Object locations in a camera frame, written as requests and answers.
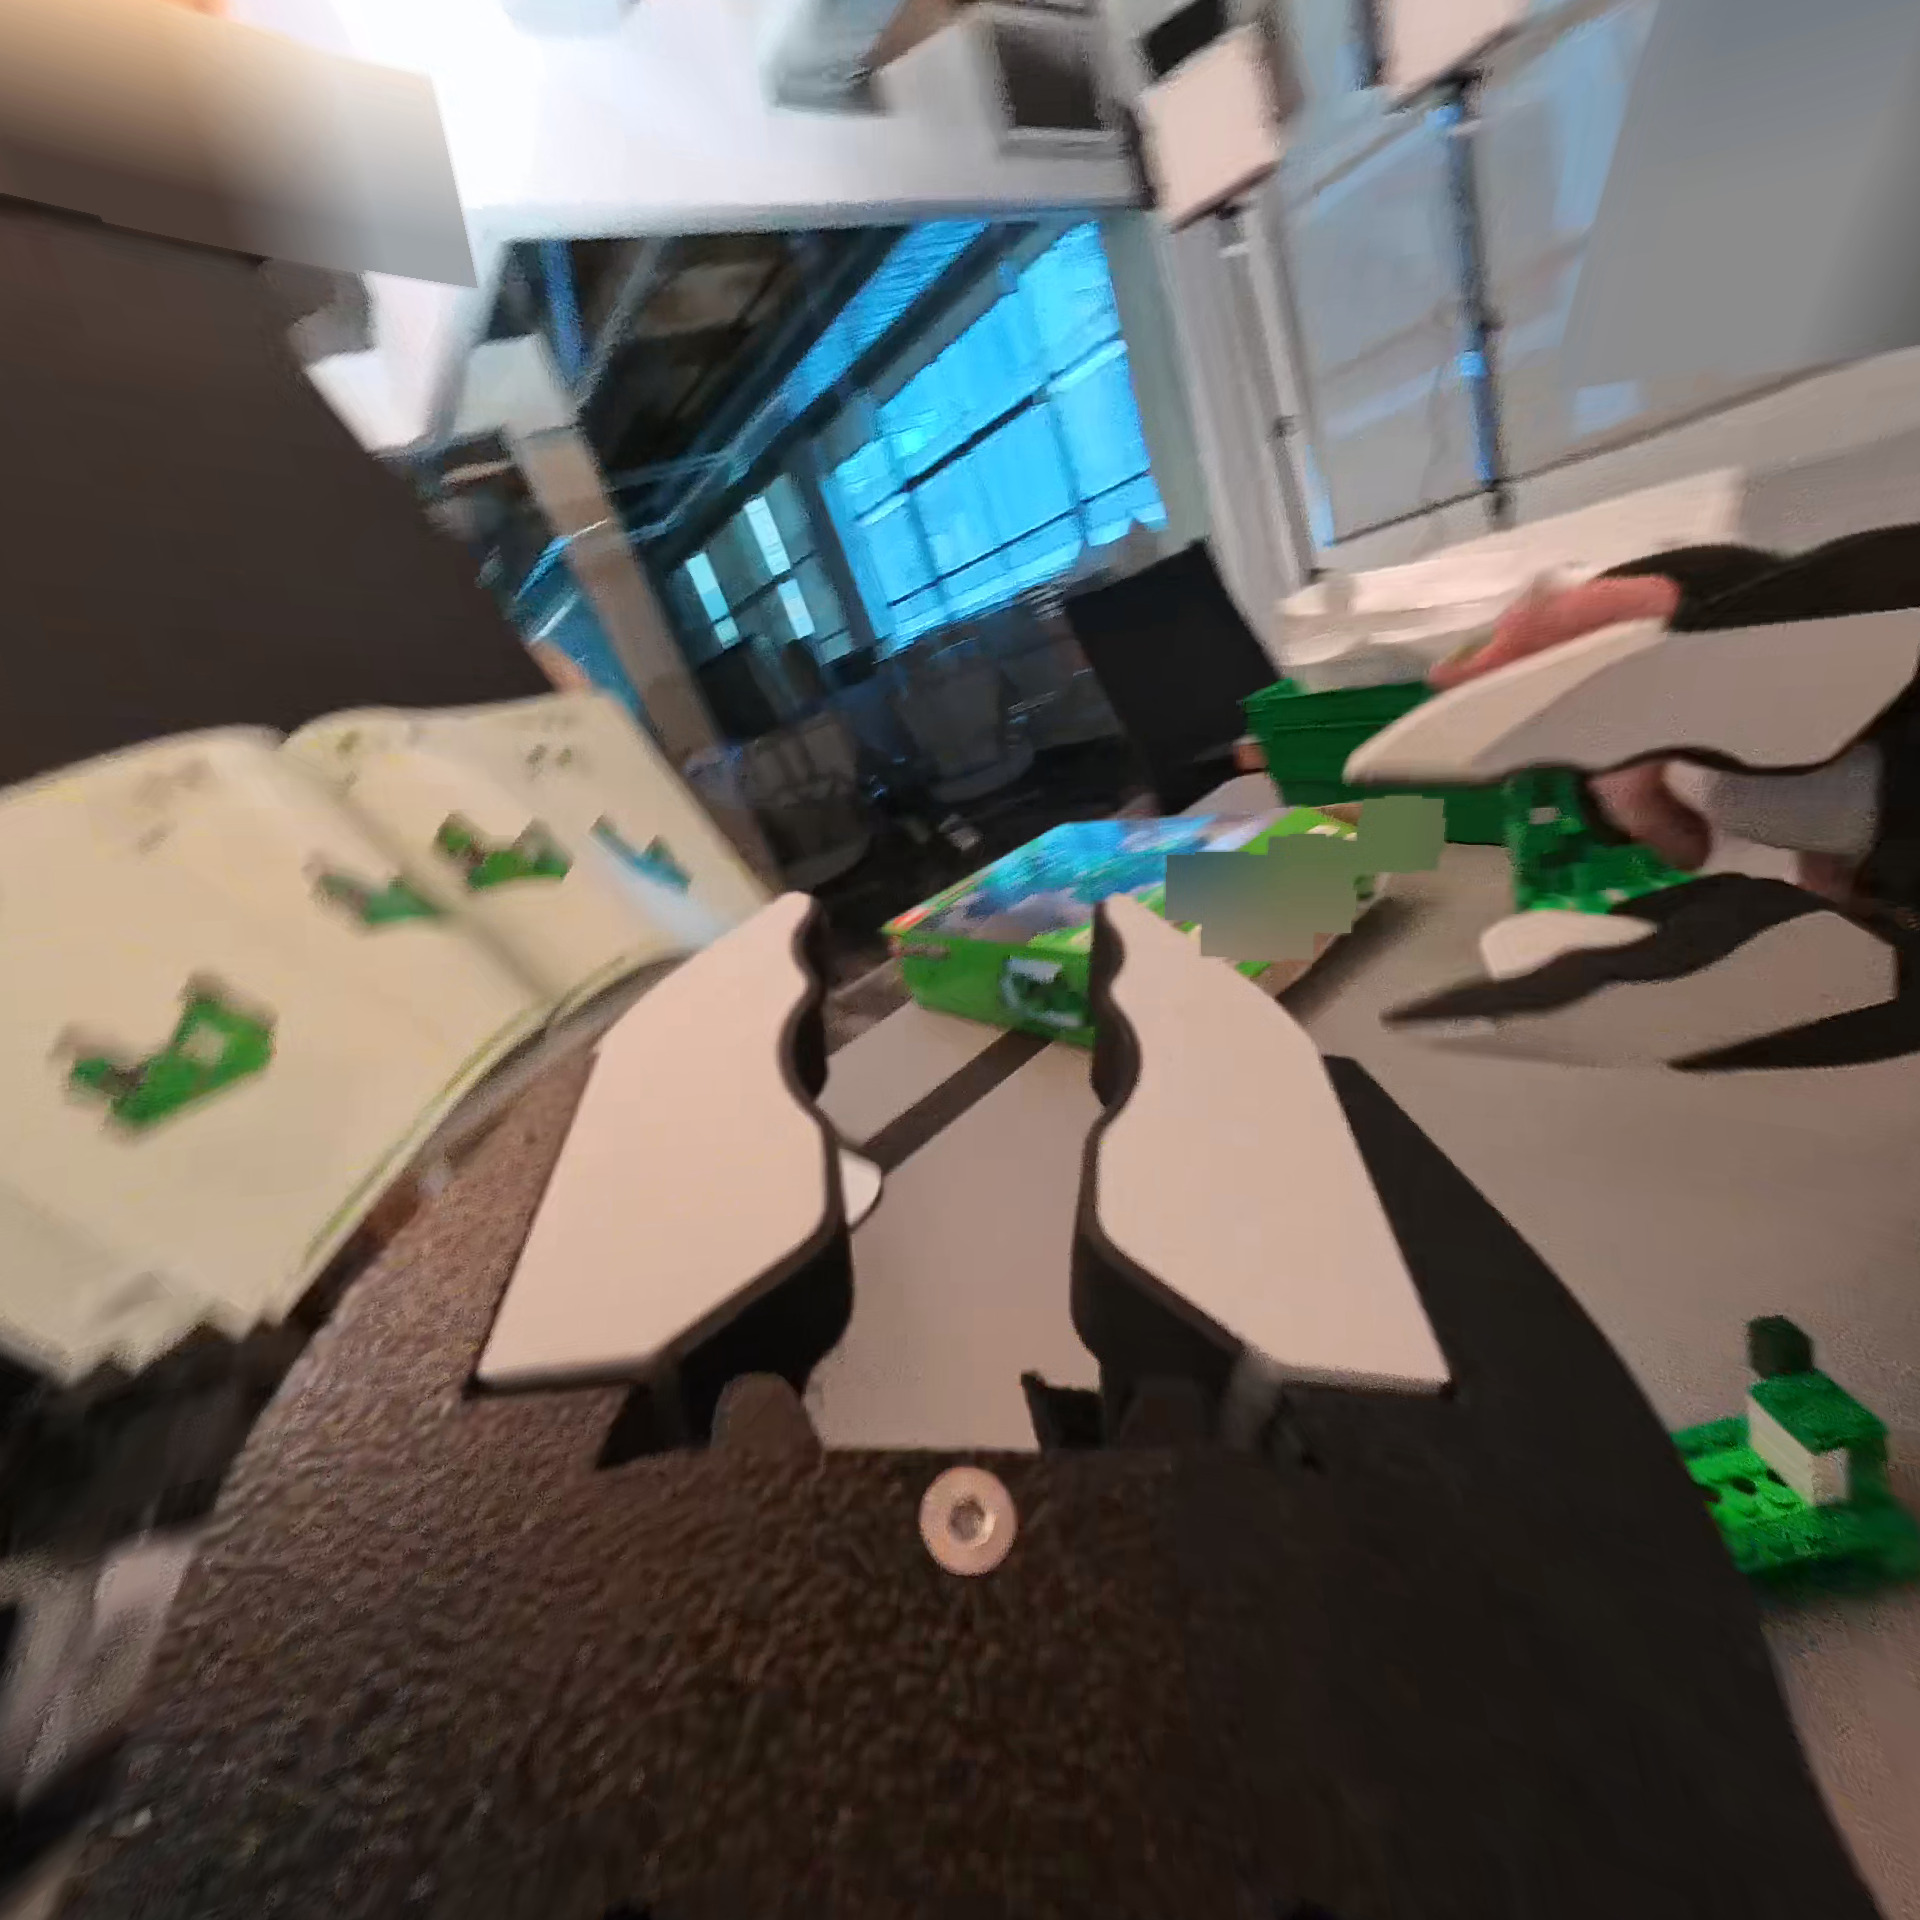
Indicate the black monitor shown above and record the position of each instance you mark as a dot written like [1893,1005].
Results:
[1170,675]

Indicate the dark panel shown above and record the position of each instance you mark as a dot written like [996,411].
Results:
[181,524]

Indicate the lego instruction booklet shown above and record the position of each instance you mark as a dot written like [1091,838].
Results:
[299,931]

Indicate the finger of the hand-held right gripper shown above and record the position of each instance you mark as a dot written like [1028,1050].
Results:
[1569,946]
[1651,1021]

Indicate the small green lego build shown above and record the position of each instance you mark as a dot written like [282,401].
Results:
[1800,1517]

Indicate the plain green box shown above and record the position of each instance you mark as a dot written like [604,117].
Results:
[1320,751]

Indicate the person's right hand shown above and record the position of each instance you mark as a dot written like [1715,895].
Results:
[1558,609]

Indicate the green lego box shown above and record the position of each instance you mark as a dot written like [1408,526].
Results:
[1019,931]

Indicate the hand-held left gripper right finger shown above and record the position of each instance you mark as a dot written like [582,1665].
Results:
[1243,1201]

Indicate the large green lego model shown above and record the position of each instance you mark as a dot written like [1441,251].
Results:
[1558,839]

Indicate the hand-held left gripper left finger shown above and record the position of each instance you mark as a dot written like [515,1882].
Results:
[661,1172]

